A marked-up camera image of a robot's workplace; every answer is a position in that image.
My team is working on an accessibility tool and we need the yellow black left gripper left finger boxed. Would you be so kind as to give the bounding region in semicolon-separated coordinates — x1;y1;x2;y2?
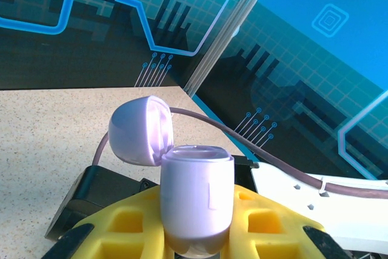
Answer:
41;184;170;259

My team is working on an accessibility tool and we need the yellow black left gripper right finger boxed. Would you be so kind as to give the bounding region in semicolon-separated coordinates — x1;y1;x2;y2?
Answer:
222;183;354;259

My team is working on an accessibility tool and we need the purple earbud charging case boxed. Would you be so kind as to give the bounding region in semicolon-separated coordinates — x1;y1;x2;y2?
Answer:
108;95;236;257

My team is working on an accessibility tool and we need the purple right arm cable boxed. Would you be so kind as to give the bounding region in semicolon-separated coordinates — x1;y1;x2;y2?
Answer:
92;107;388;201

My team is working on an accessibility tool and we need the aluminium corner post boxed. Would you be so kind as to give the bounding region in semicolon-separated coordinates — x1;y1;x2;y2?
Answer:
183;0;279;96

